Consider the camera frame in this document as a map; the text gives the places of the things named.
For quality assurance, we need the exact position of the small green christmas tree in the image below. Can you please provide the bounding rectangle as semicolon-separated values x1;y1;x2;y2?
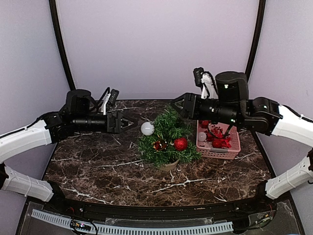
137;106;201;168

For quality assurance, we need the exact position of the red ball ornament cluster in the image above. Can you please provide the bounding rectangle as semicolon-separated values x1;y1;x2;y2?
198;120;232;149

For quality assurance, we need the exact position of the left black frame pole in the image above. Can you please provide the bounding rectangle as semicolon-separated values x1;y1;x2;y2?
48;0;76;91

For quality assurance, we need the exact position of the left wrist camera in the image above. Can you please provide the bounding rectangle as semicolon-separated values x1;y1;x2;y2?
99;87;119;115

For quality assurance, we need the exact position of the right black frame pole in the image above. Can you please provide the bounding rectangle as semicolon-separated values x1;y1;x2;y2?
242;0;266;83

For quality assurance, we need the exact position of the pink plastic basket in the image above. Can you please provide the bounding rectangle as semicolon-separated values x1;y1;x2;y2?
196;120;241;160

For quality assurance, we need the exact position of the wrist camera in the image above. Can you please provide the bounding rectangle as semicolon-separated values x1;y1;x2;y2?
99;87;119;115
193;67;218;99

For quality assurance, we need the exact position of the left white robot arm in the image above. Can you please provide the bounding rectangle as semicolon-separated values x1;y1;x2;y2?
0;88;137;213

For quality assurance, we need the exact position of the white perforated cable duct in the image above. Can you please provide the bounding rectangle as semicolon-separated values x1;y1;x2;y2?
30;209;234;235

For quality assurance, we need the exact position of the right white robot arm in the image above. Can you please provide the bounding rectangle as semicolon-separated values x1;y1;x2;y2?
171;68;313;212

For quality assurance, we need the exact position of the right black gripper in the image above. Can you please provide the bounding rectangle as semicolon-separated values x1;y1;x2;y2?
171;91;241;126

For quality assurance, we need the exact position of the black frame pole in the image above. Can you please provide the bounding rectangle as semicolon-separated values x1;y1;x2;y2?
242;0;266;83
48;0;76;91

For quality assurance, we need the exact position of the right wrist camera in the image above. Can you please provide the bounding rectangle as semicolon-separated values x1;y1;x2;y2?
193;67;218;99

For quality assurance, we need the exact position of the red drum ornament gold trim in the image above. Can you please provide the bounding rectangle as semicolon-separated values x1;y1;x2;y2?
153;140;167;152

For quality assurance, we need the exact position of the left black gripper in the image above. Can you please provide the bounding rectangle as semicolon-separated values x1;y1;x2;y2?
73;111;138;134

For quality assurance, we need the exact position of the white ball ornament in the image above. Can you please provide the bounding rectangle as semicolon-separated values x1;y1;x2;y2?
198;132;207;142
140;122;155;136

